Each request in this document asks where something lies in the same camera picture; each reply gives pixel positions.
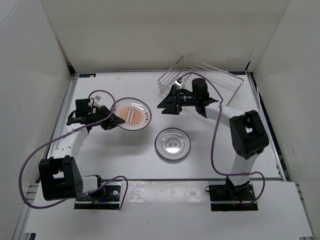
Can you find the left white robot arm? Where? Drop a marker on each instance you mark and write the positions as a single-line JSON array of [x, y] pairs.
[[59, 174]]

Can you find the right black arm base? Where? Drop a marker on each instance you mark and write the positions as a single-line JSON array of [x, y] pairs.
[[225, 197]]

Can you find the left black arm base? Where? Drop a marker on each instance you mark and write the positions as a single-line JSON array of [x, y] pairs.
[[102, 194]]

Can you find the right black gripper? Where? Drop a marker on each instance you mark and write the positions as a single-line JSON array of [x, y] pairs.
[[170, 103]]

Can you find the blue table label sticker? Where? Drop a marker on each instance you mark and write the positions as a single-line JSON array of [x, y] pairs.
[[87, 75]]

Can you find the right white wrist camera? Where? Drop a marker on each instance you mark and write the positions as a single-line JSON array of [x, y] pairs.
[[179, 84]]

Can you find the orange sunburst pattern plate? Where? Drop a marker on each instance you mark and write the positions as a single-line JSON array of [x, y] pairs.
[[136, 114]]

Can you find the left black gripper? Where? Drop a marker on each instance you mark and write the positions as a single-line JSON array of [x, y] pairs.
[[112, 121]]

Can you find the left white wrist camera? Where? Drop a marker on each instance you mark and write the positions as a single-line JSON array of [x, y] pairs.
[[94, 103]]

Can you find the white green-rimmed plate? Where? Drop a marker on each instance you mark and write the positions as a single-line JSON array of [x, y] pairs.
[[172, 132], [172, 151]]

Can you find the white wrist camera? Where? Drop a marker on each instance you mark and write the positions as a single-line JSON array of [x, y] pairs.
[[179, 84], [94, 103]]

